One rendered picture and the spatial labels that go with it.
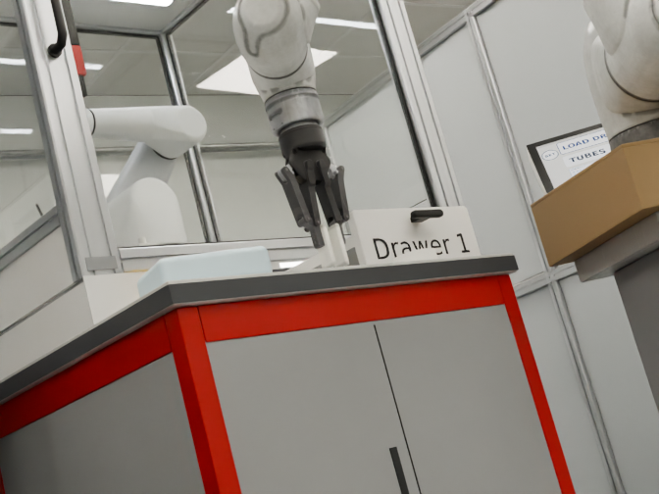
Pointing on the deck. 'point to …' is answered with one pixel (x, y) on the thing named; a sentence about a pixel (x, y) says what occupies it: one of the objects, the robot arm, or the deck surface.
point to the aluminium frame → (429, 132)
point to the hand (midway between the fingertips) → (330, 247)
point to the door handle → (58, 30)
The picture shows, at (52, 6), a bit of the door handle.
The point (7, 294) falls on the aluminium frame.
